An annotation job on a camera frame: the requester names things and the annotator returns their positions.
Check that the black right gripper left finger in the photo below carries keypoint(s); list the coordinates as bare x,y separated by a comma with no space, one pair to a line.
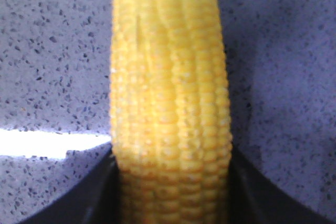
95,199

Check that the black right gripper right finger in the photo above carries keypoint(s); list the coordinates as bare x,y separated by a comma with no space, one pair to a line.
255,199

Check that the yellow corn cob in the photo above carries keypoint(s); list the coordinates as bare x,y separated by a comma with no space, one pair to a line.
170,118

